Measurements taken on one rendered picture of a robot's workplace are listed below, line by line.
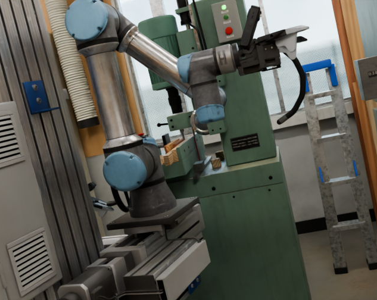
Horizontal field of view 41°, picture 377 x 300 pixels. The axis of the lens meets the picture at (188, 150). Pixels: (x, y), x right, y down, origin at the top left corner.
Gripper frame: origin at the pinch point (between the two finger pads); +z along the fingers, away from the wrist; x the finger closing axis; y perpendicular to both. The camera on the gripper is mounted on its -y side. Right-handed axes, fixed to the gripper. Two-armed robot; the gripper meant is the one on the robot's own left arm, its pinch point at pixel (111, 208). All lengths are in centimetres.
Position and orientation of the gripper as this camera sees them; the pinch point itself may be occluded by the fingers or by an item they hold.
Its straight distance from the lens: 241.0
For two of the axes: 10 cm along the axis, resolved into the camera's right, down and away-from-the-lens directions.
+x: -1.7, 1.5, -9.7
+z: 9.4, 3.1, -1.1
